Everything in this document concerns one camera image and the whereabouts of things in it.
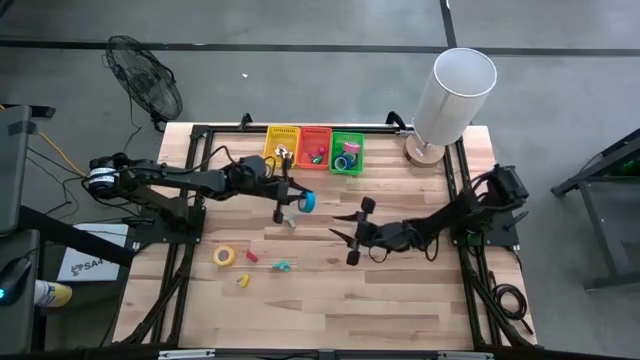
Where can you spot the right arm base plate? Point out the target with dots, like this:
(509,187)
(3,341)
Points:
(505,235)

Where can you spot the black diagonal beam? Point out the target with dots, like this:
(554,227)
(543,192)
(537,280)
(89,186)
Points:
(75,240)

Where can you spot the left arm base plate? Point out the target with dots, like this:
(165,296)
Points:
(150,232)

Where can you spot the dark blue tape roll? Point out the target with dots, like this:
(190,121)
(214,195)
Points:
(336,163)

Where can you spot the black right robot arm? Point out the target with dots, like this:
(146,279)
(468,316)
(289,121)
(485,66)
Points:
(450,217)

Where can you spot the black aluminium table frame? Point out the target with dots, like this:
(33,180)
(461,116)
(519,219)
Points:
(200,145)

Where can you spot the pink tape roll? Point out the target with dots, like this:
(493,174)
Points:
(351,147)

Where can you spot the yellow white spray can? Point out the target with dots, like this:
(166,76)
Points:
(52,294)

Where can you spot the silver metal bracket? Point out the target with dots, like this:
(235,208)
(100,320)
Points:
(186,354)
(465,355)

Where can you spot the dark metal stand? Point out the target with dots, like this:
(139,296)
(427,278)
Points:
(602,225)

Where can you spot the white labelled box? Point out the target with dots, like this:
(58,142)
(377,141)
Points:
(90,267)

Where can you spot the white shade table lamp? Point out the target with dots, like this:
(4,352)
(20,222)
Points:
(452,95)

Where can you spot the black floor fan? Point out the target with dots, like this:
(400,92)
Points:
(150,85)

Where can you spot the orange plastic basket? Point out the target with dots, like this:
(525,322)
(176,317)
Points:
(307,137)

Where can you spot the black computer mouse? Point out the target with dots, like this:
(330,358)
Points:
(14,280)

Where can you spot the teal staple remover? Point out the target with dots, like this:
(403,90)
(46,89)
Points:
(281,265)

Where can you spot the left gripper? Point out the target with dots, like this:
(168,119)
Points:
(260,182)

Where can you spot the yellow tape roll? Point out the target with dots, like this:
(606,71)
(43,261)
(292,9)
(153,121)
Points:
(224,255)

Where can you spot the yellow plastic basket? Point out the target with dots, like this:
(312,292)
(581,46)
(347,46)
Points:
(272,137)

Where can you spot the grey desk panel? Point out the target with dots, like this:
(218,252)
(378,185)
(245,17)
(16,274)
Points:
(12,165)

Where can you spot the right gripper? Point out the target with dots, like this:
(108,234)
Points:
(372,235)

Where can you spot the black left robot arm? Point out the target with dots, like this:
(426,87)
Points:
(170,177)

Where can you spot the yellow mini stapler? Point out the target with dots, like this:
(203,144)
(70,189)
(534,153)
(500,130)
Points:
(243,280)

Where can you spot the green plastic basket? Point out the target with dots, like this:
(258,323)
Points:
(357,167)

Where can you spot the light blue tape roll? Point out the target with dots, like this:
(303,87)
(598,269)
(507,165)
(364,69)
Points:
(308,202)

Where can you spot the grey staple remover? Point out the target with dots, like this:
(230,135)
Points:
(291,221)

